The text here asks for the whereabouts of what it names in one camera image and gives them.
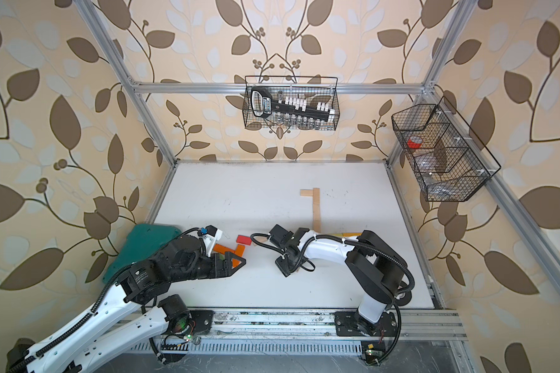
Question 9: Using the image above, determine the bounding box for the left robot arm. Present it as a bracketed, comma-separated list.
[6, 225, 247, 372]

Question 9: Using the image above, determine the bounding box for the wood long block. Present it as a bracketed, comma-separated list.
[312, 188, 320, 206]
[313, 205, 321, 224]

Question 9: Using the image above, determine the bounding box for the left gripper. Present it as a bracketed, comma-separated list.
[170, 252, 247, 284]

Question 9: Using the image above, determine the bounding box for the side wire basket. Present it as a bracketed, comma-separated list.
[391, 97, 501, 202]

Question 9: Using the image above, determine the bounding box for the black socket tool set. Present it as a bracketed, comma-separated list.
[248, 86, 338, 122]

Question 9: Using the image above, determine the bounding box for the back wire basket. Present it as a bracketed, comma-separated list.
[242, 75, 340, 131]

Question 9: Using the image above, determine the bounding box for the yellow-green long block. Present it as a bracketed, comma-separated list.
[330, 233, 362, 238]

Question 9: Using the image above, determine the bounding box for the red block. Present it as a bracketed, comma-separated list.
[236, 235, 252, 246]

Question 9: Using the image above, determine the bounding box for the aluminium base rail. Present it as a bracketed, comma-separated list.
[153, 308, 468, 357]

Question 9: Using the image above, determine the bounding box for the red cup in basket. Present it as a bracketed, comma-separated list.
[407, 135, 423, 149]

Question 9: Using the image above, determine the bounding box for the black tape roll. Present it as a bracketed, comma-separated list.
[394, 281, 414, 307]

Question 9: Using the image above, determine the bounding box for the orange long block flat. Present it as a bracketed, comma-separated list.
[213, 244, 235, 255]

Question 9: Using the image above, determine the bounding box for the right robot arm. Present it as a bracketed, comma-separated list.
[250, 225, 415, 366]

